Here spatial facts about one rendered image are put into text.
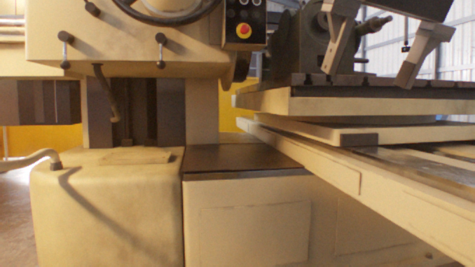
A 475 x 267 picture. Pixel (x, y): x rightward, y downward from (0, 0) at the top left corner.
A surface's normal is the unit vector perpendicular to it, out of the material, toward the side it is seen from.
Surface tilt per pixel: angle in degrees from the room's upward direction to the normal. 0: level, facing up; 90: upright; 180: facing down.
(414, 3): 113
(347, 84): 90
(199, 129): 90
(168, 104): 90
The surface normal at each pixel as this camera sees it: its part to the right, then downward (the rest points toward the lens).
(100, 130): 0.18, 0.07
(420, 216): -0.98, 0.01
